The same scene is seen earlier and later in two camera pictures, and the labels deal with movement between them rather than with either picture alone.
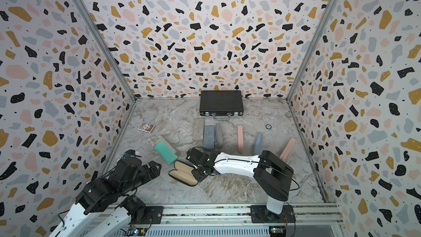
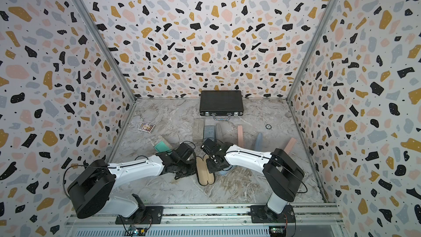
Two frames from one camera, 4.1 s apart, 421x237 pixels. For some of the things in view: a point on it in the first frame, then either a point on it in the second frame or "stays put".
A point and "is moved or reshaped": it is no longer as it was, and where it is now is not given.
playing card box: (146, 127) stays put
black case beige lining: (183, 174) is moved or reshaped
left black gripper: (149, 175) -> (193, 169)
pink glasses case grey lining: (240, 139) stays put
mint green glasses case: (167, 154) stays put
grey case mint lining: (209, 137) stays put
